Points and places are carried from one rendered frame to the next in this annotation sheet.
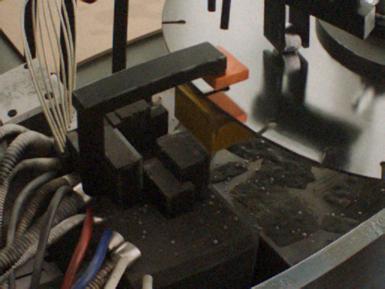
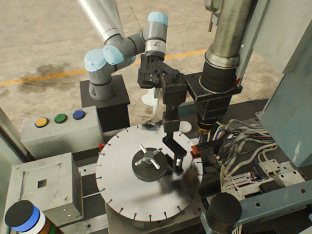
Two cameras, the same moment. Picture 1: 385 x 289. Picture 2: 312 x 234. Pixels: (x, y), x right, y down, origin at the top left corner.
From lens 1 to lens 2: 0.89 m
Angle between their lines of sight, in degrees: 91
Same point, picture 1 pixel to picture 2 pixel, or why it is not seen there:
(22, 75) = not seen: hidden behind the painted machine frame
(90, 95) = (219, 140)
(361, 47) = (160, 154)
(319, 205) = not seen: hidden behind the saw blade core
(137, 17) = not seen: outside the picture
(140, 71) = (211, 143)
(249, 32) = (184, 167)
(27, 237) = (229, 145)
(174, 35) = (200, 169)
